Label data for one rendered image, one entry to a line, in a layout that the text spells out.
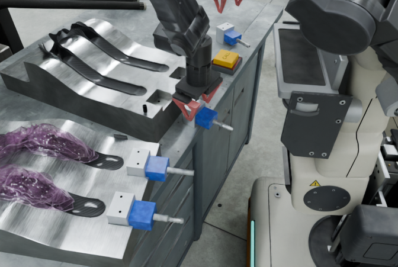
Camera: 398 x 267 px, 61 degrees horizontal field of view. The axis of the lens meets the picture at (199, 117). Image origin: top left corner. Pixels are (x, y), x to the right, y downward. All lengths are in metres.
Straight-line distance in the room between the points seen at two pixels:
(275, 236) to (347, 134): 0.63
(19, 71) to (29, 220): 0.51
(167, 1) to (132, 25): 0.74
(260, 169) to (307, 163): 1.02
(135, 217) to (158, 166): 0.12
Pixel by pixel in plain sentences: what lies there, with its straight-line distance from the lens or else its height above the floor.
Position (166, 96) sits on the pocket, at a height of 0.88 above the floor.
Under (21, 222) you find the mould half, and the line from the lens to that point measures 0.66.
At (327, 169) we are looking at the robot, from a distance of 0.77.
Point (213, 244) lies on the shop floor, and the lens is 1.56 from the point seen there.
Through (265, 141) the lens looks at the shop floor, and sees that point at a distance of 1.94.
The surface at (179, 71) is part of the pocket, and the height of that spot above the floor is 0.87.
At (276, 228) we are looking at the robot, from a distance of 1.31.
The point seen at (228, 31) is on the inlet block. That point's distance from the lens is 1.17.
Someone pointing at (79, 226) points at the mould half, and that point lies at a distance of 0.66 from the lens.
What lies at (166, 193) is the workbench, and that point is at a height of 0.59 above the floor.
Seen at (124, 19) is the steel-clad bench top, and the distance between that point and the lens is 1.36.
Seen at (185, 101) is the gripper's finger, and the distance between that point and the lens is 0.75.
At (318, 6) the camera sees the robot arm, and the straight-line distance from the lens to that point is 0.38.
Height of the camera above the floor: 1.40
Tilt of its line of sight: 43 degrees down
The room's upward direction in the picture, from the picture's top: straight up
